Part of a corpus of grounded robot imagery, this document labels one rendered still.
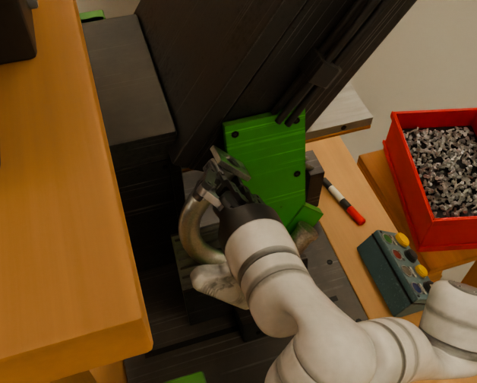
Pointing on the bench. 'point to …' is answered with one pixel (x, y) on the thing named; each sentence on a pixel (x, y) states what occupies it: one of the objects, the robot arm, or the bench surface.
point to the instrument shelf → (55, 221)
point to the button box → (393, 273)
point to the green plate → (271, 159)
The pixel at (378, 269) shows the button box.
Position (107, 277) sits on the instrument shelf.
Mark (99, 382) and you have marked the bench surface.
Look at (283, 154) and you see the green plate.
